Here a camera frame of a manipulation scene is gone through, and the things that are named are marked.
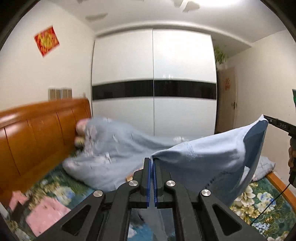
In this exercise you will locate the wooden headboard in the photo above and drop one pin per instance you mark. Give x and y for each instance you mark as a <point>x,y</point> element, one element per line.
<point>35,138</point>

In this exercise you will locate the red wall poster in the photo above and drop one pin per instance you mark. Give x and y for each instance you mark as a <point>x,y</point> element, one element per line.
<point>46,40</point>

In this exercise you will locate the pink pillow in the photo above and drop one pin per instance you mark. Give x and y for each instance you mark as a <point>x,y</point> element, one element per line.
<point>81,126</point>

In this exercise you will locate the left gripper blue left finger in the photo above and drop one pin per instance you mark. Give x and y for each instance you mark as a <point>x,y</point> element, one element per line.
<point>145,186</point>

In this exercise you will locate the white black wardrobe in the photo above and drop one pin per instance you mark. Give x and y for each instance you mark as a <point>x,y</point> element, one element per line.
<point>163,82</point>

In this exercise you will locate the teal floral bed blanket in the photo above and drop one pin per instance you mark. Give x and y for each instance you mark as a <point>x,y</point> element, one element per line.
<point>259,205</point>

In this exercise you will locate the person right hand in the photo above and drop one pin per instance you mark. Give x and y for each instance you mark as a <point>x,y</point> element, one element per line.
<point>292,156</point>

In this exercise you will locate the blue floral duvet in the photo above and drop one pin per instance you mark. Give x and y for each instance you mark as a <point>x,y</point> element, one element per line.
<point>106,159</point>

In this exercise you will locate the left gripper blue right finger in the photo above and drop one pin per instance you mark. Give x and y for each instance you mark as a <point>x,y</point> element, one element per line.
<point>159,183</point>

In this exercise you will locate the wall switch panel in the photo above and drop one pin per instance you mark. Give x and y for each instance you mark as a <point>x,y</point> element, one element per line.
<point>62,93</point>

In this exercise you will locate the wooden door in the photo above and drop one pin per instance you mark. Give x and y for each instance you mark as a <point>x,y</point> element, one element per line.
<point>227,100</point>

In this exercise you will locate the green plant on wardrobe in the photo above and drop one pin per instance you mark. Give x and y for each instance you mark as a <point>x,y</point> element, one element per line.
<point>220,56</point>

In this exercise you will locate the light blue shirt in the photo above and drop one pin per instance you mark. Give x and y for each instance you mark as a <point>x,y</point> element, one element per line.
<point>223,163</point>

